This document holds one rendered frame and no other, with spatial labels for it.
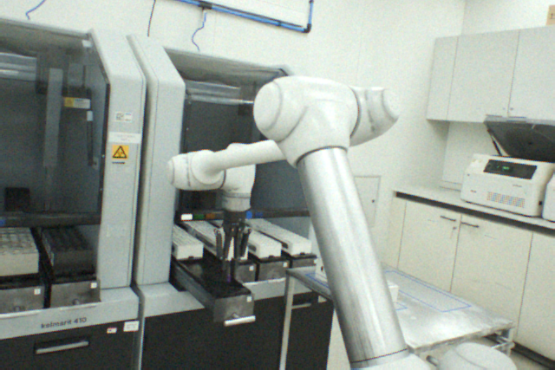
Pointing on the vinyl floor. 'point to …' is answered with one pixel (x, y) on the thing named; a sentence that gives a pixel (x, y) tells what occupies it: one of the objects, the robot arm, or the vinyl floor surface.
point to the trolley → (413, 314)
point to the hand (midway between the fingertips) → (229, 269)
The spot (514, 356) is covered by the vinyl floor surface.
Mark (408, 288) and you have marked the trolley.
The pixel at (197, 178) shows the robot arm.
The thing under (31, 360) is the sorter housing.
